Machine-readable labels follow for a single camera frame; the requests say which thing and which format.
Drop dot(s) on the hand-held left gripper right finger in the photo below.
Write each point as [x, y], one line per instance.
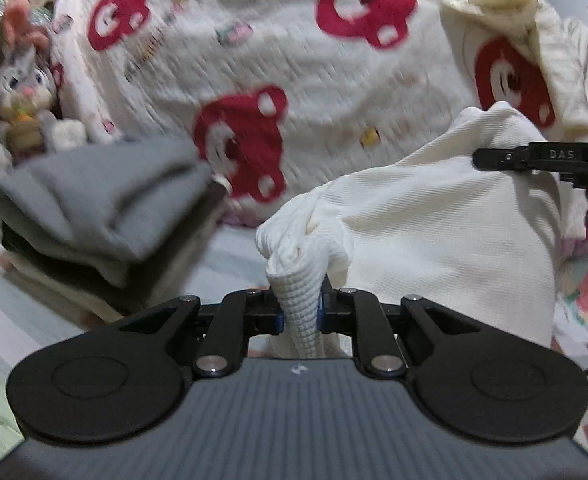
[322, 320]

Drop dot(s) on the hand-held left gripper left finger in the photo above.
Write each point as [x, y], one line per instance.
[279, 322]

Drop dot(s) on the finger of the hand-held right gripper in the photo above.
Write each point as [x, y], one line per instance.
[499, 158]

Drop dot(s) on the cream waffle-knit garment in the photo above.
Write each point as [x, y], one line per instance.
[424, 220]

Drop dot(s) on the checkered cartoon dog mat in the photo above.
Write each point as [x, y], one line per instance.
[234, 255]

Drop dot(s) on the cream folded garment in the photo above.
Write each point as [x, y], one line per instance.
[64, 290]

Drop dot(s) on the white red bear quilt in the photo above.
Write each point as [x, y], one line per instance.
[284, 50]

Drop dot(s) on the grey rabbit plush toy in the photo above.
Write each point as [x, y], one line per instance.
[21, 75]

